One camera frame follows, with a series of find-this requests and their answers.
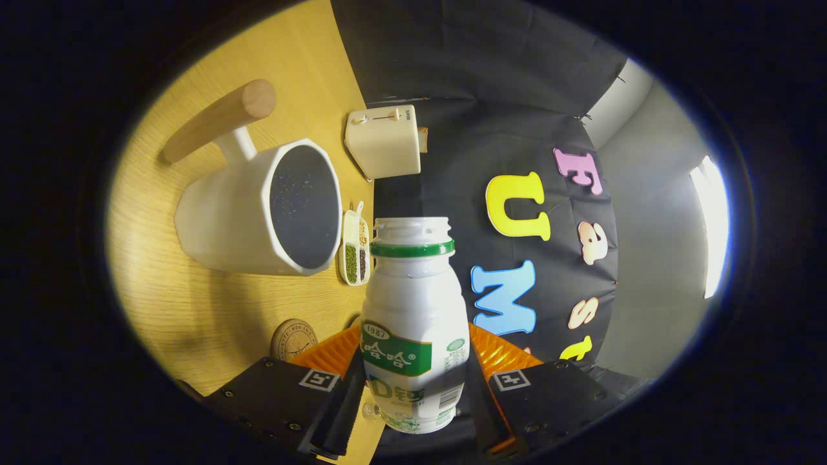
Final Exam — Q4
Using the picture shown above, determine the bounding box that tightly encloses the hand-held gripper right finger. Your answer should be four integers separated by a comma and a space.
466, 323, 624, 453

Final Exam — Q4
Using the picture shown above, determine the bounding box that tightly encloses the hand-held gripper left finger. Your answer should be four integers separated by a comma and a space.
204, 325, 368, 460

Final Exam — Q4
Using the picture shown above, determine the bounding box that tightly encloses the round cork coaster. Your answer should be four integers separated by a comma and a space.
270, 318, 319, 361

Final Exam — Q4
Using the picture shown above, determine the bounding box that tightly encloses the white juice bottle green label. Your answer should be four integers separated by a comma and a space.
359, 217, 470, 435

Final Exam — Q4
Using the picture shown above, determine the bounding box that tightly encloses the white cup wooden handle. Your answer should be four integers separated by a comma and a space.
160, 79, 343, 277

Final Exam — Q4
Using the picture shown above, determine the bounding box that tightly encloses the white divided bean dish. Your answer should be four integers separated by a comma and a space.
338, 201, 372, 287

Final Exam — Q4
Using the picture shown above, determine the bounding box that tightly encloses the wooden table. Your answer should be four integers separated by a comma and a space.
107, 0, 388, 465

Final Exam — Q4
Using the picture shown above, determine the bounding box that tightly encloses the cream toaster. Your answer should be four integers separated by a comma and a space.
344, 105, 422, 182

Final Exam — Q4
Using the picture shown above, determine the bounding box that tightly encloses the black backdrop cloth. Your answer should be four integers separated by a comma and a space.
330, 0, 653, 453

